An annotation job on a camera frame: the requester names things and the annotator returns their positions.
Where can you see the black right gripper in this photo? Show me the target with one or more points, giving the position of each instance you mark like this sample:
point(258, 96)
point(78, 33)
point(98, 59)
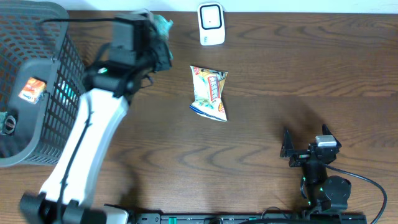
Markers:
point(300, 155)

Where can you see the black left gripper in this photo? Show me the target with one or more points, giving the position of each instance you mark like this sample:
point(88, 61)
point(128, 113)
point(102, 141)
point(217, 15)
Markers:
point(162, 54)

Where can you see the teal snack packet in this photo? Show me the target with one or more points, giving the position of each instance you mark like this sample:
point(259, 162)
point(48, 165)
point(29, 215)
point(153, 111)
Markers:
point(161, 28)

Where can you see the yellow snack bag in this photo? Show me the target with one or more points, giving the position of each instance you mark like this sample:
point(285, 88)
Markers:
point(208, 86)

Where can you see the orange small box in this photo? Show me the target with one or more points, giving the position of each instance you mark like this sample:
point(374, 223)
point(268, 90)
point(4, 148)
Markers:
point(32, 90)

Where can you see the teal small box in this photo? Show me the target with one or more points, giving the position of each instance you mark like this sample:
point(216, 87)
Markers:
point(65, 94)

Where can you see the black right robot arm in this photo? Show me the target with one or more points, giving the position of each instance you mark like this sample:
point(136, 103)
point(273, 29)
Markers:
point(325, 194)

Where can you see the white barcode scanner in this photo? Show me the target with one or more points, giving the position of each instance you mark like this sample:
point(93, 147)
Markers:
point(211, 24)

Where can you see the grey plastic mesh basket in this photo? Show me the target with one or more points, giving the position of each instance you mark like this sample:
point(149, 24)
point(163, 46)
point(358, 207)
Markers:
point(35, 43)

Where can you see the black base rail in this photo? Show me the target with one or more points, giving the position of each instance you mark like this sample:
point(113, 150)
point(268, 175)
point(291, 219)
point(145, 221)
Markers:
point(156, 218)

